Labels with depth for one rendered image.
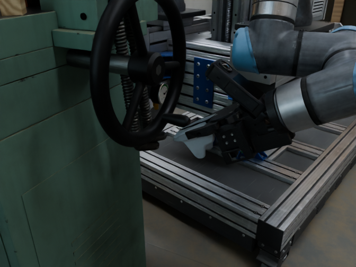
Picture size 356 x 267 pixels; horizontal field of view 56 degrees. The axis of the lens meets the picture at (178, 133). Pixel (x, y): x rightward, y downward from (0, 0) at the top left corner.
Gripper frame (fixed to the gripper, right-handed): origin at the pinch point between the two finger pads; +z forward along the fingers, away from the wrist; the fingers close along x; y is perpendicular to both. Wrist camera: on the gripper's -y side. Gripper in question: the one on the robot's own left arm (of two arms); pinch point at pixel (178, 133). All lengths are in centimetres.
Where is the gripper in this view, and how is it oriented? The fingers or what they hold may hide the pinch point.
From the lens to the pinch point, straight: 63.4
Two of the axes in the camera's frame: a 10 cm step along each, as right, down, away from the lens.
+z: -7.7, 2.7, 5.8
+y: 4.5, 8.8, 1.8
